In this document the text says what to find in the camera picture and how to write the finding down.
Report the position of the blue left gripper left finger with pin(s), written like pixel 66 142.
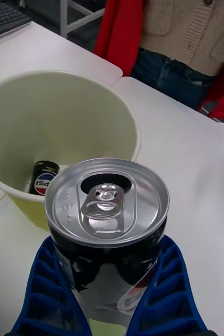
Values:
pixel 46 296

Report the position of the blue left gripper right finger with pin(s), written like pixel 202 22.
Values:
pixel 169 302

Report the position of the black drink can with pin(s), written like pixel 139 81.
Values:
pixel 106 267

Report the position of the black can, red-blue print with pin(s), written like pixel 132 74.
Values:
pixel 42 173

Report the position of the yellow-green plastic bin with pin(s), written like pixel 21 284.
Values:
pixel 64 110

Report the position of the person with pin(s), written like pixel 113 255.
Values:
pixel 185 39

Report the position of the black keyboard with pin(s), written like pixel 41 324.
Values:
pixel 1 18

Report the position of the white metal frame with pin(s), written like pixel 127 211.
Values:
pixel 64 18

